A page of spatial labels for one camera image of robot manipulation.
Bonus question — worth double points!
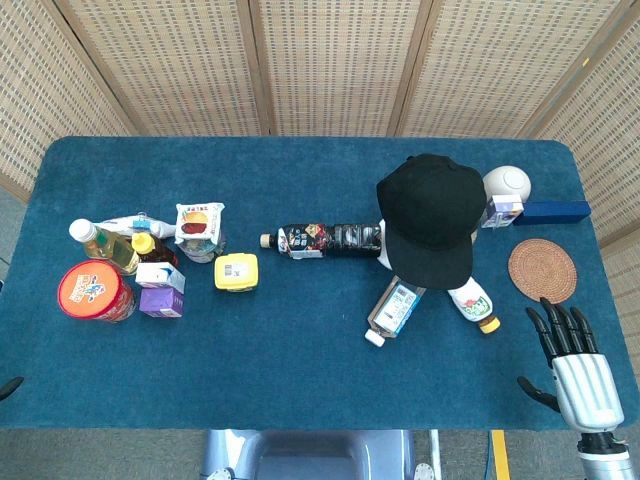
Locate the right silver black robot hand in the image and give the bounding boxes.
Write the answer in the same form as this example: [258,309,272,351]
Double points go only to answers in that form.
[517,298,626,434]

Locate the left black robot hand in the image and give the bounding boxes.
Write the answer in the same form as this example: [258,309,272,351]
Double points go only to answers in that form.
[0,376,25,401]

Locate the black baseball cap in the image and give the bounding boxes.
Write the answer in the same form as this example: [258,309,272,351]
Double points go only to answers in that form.
[376,153,488,291]

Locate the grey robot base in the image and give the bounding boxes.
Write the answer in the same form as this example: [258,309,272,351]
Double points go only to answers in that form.
[199,428,417,480]

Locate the yellow square container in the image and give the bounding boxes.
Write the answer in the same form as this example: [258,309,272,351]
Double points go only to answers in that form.
[213,252,260,292]

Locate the yellow floor tape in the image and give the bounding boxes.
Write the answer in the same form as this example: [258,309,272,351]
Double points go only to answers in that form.
[491,429,512,480]

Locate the round woven rattan coaster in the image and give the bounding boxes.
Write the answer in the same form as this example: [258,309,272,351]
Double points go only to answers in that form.
[507,238,579,304]

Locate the red tub orange lid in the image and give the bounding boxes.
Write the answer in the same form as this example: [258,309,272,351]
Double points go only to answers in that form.
[56,259,137,324]

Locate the purple drink carton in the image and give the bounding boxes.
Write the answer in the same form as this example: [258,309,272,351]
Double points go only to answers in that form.
[138,286,186,320]

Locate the dark blue rectangular box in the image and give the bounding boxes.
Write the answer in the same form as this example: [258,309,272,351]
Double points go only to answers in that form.
[512,200,593,227]

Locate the white milk carton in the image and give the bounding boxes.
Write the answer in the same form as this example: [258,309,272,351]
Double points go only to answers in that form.
[134,262,187,295]

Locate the small purple white carton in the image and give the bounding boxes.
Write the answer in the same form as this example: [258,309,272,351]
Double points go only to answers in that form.
[480,194,525,230]

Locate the honey bottle yellow cap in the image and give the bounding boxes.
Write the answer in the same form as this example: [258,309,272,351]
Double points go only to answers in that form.
[130,232,180,270]

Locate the clear bottle blue label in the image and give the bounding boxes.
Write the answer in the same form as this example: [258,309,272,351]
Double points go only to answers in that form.
[364,277,427,348]

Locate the clear plastic jar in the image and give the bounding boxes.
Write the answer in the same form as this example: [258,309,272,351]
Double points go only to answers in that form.
[177,234,227,265]

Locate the burger print snack packet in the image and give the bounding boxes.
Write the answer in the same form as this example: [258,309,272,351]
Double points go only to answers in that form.
[174,202,226,249]

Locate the blue table cloth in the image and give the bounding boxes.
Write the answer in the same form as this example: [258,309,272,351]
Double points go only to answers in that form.
[0,135,640,432]

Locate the dark soy sauce bottle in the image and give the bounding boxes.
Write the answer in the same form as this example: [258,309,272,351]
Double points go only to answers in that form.
[259,222,384,262]

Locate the bamboo folding screen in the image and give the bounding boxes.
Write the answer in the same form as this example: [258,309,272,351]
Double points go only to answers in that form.
[0,0,640,261]

